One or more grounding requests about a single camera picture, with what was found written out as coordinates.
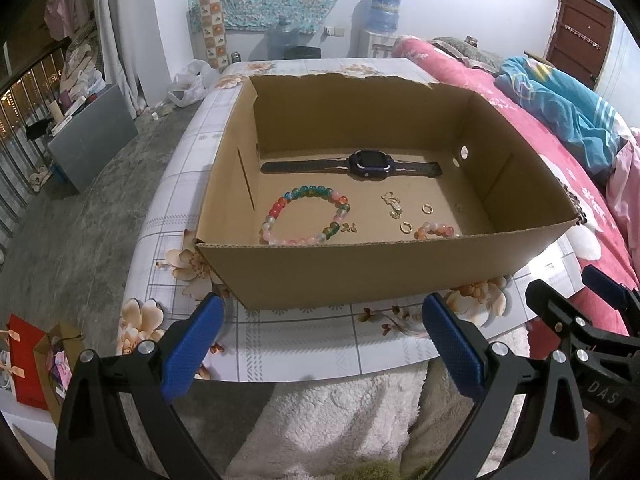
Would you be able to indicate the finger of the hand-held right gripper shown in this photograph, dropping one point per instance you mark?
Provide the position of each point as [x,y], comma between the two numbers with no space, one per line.
[560,312]
[607,285]

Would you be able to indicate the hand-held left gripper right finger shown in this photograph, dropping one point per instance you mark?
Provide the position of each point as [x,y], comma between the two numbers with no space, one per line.
[457,355]

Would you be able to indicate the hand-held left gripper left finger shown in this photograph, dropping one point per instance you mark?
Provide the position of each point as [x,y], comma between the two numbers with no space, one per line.
[192,355]

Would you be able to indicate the cardboard box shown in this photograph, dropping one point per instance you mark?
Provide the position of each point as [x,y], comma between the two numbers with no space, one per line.
[360,275]

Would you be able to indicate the small gold butterfly pendant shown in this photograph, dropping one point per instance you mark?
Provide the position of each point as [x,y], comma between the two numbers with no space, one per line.
[349,228]

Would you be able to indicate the light pink cloth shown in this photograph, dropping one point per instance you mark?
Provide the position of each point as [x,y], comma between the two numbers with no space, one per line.
[625,185]

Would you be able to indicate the brown paper bag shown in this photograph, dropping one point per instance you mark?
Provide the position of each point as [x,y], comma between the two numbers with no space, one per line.
[55,360]

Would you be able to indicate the white fluffy rug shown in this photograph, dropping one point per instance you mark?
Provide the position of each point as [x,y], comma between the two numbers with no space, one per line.
[325,420]

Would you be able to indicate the floral plaid tablecloth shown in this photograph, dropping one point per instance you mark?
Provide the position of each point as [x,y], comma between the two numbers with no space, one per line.
[175,200]

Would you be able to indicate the red paper bag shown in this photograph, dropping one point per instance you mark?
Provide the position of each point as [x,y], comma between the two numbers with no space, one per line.
[25,365]

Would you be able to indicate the teal patterned blanket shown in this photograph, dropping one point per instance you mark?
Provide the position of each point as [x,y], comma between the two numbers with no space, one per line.
[555,105]

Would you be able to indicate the pink floral blanket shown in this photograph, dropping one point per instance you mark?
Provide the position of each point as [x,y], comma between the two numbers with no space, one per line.
[500,105]

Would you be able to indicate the purple black wristwatch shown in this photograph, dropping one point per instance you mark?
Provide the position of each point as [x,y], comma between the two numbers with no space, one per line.
[367,161]

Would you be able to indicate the brown wooden door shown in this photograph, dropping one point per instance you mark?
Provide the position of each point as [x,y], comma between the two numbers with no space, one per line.
[580,35]

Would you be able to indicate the white plastic bag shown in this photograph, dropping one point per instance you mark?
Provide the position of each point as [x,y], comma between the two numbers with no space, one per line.
[192,82]

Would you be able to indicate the grey green patterned blanket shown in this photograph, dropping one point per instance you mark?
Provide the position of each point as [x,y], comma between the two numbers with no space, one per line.
[465,50]

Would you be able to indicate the metal railing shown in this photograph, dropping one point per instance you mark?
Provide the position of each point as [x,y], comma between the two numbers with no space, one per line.
[15,110]

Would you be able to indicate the white water dispenser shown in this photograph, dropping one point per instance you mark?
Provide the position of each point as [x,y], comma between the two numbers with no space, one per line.
[372,45]

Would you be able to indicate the orange checked cloth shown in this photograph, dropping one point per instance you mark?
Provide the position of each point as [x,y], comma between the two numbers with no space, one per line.
[211,30]

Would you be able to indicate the clear water jug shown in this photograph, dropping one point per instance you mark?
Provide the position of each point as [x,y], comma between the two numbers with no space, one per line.
[283,35]

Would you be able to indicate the blue water dispenser bottle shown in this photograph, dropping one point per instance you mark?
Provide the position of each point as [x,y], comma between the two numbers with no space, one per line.
[386,10]

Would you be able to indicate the hanging pink garment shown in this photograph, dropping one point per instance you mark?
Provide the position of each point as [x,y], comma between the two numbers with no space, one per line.
[62,10]

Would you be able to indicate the wall power socket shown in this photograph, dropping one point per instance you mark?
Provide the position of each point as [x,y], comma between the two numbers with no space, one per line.
[335,31]

